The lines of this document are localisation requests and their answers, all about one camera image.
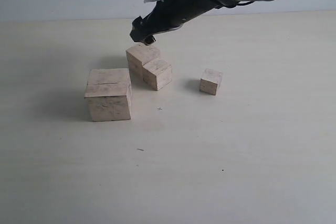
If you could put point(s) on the smallest wooden cube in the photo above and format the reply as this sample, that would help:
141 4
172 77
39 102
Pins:
210 81

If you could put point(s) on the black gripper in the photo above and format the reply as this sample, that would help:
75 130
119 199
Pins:
168 15

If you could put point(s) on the third largest wooden cube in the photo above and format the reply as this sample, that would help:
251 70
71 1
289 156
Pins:
157 73

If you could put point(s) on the second largest wooden cube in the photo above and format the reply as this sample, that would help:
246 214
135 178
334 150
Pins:
139 55

